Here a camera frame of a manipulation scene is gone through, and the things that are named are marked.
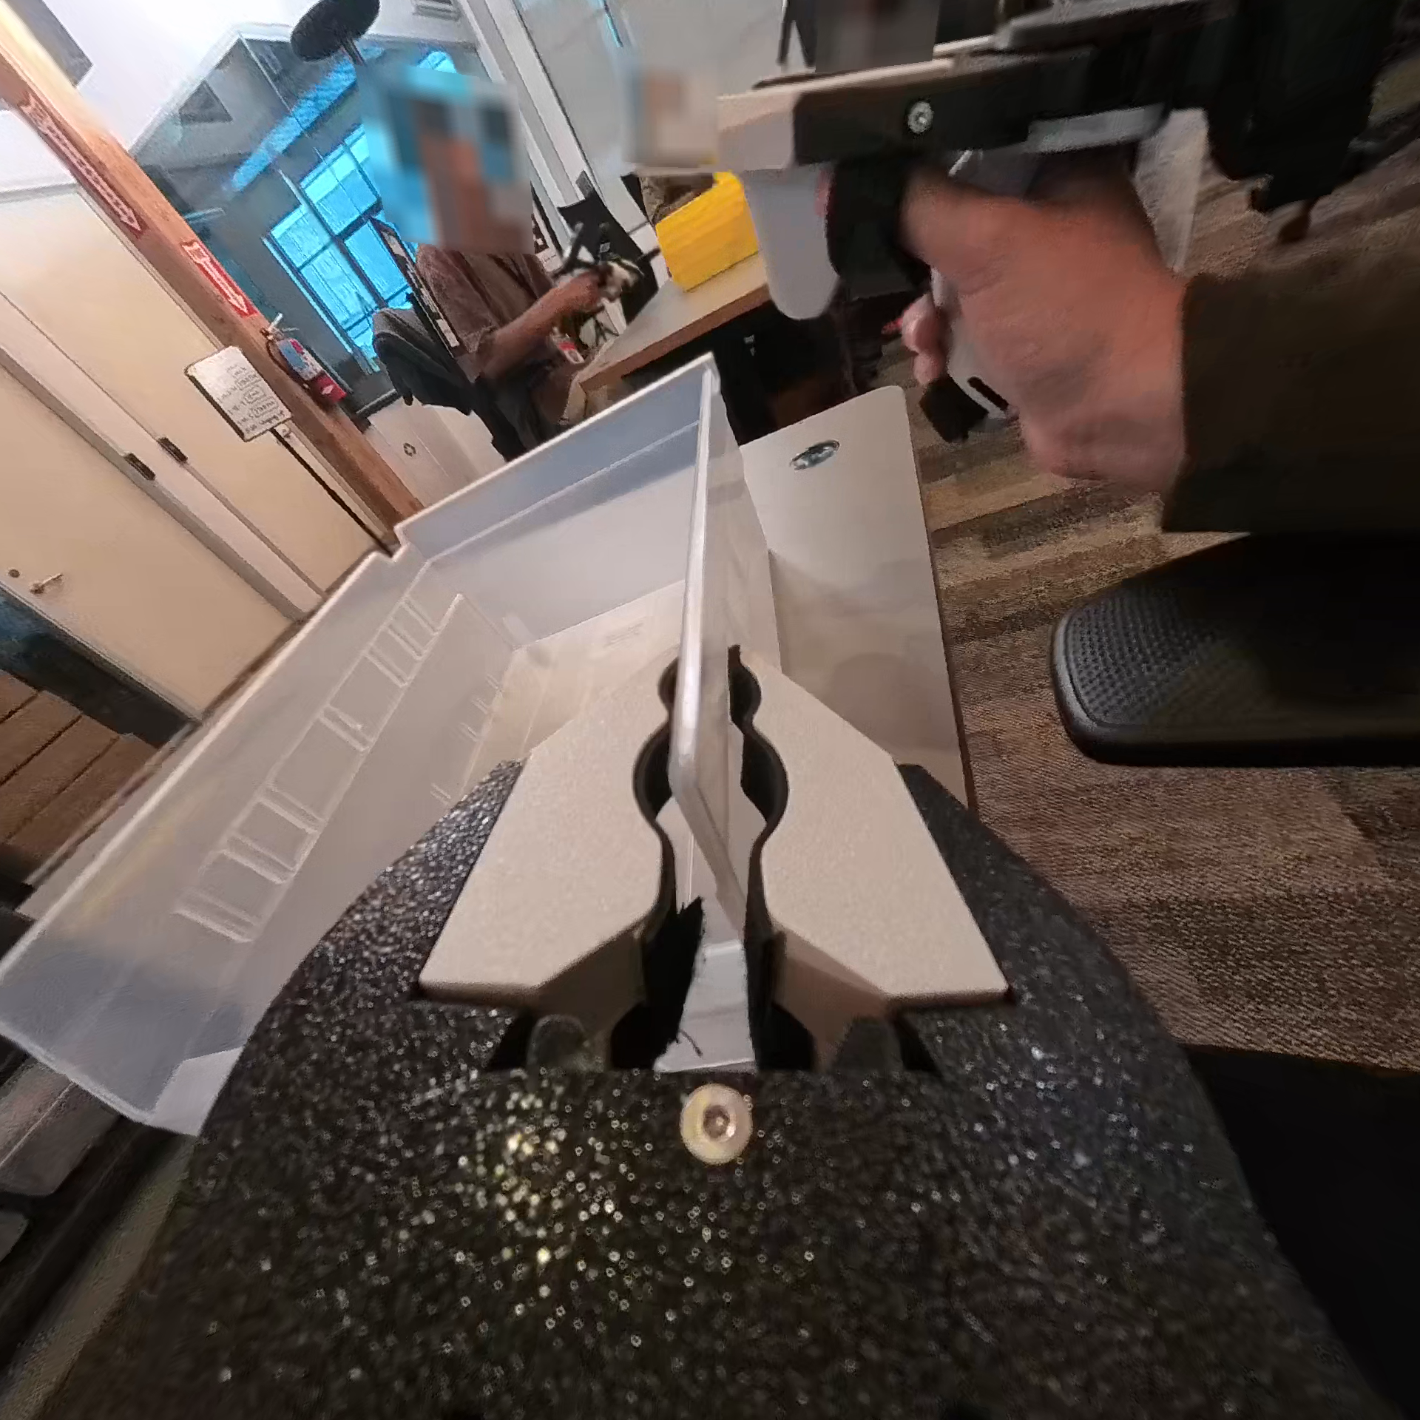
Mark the beige door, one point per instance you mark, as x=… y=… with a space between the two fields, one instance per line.
x=133 y=333
x=89 y=532

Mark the wooden post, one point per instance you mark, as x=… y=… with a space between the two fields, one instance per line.
x=357 y=482

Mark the yellow plastic bin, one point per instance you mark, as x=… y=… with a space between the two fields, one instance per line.
x=705 y=240

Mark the black round lamp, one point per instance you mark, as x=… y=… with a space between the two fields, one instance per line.
x=334 y=27

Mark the light top desk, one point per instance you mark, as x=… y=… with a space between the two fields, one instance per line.
x=689 y=322

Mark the short red arrow sign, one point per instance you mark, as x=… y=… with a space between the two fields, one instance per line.
x=221 y=278

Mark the clear plastic storage bin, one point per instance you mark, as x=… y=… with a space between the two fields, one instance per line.
x=223 y=800

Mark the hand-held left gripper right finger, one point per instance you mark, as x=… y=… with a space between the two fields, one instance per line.
x=877 y=887

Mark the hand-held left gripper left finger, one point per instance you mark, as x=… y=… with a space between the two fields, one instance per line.
x=544 y=876

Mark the person's right hand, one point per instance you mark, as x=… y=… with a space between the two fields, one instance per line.
x=1077 y=333

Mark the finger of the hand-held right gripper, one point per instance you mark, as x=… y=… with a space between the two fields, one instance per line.
x=791 y=243

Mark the white notice board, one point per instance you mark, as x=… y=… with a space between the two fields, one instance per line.
x=240 y=394

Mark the long red arrow sign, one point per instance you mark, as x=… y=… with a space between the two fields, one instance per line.
x=84 y=165

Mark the person's right forearm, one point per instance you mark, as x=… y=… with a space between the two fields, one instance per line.
x=1311 y=389

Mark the red fire extinguisher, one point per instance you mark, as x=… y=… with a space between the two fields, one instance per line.
x=322 y=377

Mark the large paned window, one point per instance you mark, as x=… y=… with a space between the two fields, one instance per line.
x=334 y=234

